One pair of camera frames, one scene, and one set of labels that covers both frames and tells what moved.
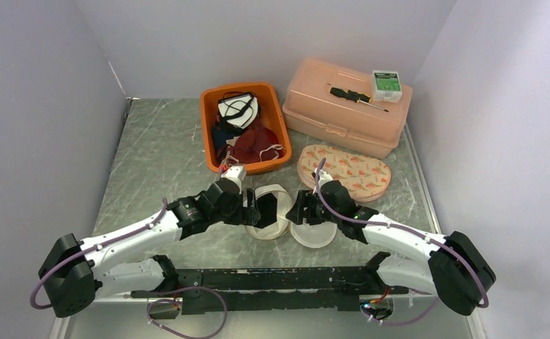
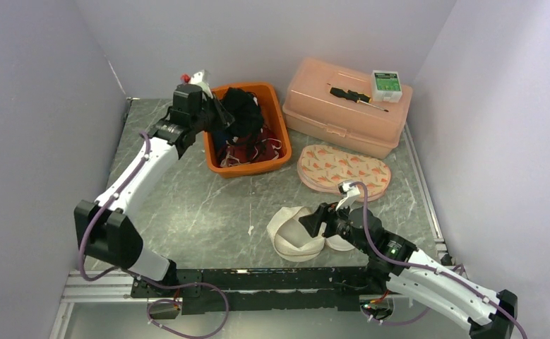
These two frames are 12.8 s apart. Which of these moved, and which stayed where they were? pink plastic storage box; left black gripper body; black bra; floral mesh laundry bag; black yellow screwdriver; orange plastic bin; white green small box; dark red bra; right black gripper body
Moved: left black gripper body; black bra; right black gripper body
Stayed: orange plastic bin; floral mesh laundry bag; dark red bra; black yellow screwdriver; white green small box; pink plastic storage box
